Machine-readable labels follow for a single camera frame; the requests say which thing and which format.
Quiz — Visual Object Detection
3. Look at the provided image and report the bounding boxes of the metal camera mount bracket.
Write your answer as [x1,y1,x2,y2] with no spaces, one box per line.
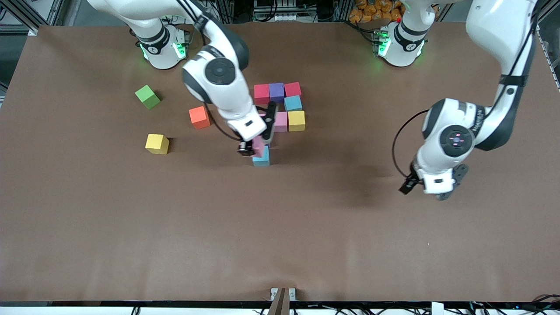
[268,287,297,315]

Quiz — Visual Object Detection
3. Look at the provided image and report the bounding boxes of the white rack equipment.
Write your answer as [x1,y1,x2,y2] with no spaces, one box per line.
[253,0,299,22]

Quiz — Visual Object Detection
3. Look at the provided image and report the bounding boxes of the orange foam cube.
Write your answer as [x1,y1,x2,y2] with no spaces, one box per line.
[189,106,211,130]

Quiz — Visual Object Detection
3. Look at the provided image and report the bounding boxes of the yellow foam cube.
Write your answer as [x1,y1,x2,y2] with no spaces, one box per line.
[145,133,170,155]
[288,111,306,132]

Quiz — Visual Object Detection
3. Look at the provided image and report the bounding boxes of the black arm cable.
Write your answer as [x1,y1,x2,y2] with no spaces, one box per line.
[392,0,541,181]
[205,104,242,142]

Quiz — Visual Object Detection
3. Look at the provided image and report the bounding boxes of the orange packaged goods pile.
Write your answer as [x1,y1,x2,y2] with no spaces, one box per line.
[349,0,405,23]

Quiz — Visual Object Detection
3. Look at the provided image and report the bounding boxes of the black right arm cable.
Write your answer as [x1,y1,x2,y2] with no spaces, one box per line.
[205,104,242,142]

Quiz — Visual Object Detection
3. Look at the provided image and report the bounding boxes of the green foam cube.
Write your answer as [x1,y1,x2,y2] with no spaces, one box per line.
[134,84,161,110]

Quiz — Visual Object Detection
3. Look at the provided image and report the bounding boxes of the dented purple foam cube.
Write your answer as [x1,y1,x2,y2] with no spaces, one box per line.
[269,83,286,104]

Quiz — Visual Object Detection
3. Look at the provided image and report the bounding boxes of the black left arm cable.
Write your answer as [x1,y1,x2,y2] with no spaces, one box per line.
[392,0,541,181]

